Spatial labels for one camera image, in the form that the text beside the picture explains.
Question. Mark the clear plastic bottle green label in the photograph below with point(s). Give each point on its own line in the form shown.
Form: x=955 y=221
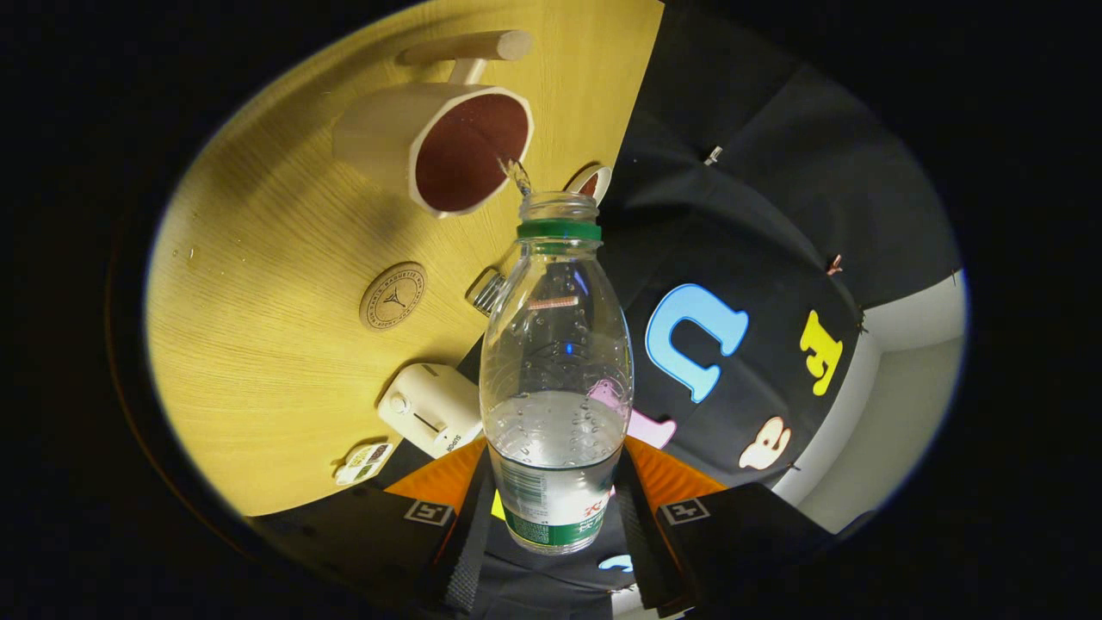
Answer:
x=555 y=430

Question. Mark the round wooden coaster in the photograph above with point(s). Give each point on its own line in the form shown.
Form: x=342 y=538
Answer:
x=392 y=297

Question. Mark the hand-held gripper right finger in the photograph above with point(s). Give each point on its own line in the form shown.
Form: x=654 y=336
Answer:
x=637 y=534

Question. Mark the white divided snack tray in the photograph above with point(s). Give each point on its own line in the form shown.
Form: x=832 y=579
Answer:
x=366 y=461

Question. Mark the wooden table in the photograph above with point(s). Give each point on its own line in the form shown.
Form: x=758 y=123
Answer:
x=258 y=344

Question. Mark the white clip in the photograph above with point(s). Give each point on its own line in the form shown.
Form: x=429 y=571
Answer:
x=713 y=156

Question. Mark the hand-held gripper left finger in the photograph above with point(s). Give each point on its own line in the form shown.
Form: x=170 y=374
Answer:
x=469 y=534

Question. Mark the white toaster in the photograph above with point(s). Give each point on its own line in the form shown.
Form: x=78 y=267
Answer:
x=430 y=405

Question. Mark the brown food piece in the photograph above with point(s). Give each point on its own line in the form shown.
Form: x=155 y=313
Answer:
x=590 y=184

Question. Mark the small clear glass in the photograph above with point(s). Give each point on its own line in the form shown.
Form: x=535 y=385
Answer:
x=486 y=293

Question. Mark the small white plate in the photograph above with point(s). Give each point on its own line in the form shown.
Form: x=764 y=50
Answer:
x=603 y=175

